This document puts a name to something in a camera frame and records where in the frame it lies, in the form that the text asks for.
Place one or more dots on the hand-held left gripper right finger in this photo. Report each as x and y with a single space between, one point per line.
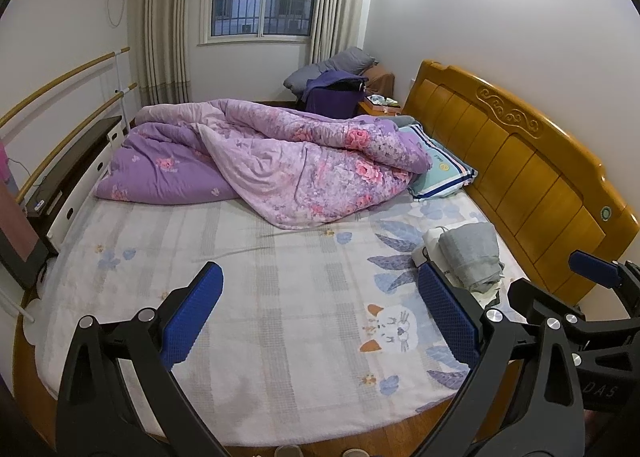
447 317

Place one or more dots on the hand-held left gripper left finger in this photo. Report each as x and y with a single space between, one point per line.
195 317

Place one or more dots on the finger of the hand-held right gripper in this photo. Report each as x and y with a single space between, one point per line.
525 294
595 269

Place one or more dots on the folded white garment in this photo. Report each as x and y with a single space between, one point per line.
429 243

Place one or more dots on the printed white bed sheet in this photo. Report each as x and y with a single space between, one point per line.
280 287

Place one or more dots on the striped blue pillow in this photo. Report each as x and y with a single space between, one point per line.
442 172

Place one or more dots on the purple floral quilt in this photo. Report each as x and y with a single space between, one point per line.
300 162

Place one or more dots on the small blue white box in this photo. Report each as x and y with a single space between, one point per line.
38 206

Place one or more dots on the white cabinet with dark top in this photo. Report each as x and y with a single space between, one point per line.
80 157

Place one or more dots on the brown framed board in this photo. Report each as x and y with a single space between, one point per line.
17 222

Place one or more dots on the wooden nightstand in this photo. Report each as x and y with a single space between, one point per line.
372 108

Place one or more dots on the dark purple cloth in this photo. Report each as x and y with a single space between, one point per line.
330 101

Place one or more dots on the brown chair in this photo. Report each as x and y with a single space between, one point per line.
382 79

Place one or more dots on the pink cloth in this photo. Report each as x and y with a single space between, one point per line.
3 159

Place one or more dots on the black bag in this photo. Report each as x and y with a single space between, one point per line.
347 85

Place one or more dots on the grey cushion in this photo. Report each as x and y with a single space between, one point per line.
350 59

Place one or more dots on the wooden bed frame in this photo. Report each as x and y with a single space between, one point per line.
525 162

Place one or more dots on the wooden wall rail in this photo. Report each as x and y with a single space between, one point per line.
117 53
127 88

